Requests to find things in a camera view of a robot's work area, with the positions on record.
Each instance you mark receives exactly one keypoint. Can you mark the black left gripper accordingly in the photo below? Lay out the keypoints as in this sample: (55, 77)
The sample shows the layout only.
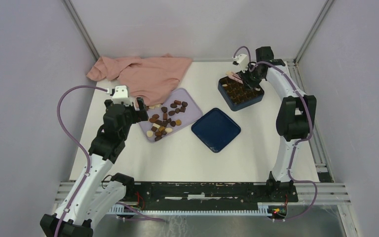
(138, 115)

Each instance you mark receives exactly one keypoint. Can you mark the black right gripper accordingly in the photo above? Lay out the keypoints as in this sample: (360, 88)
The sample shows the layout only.
(249, 84)

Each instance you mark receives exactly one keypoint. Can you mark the pink handled metal tongs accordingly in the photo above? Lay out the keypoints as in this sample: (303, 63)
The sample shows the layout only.
(233, 76)

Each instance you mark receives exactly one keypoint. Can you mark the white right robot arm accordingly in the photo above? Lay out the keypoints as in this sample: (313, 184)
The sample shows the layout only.
(295, 119)

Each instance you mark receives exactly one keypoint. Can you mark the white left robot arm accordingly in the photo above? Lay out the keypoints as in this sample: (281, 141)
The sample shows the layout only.
(82, 209)

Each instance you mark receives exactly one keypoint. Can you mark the dark blue chocolate box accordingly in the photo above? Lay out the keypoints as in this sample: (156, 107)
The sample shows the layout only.
(237, 96)

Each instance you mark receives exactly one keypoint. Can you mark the pink cloth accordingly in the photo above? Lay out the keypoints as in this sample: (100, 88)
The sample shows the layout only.
(152, 78)

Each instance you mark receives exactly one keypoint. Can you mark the lilac plastic tray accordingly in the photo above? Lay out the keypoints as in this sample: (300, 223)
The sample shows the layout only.
(159, 121)

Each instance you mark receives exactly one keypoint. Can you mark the dark blue box lid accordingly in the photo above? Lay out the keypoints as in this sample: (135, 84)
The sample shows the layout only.
(215, 129)

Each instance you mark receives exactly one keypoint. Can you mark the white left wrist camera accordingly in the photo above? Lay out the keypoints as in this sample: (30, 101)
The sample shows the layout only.
(120, 95)

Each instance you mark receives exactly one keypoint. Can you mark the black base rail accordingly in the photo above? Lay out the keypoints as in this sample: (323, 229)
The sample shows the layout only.
(208, 196)

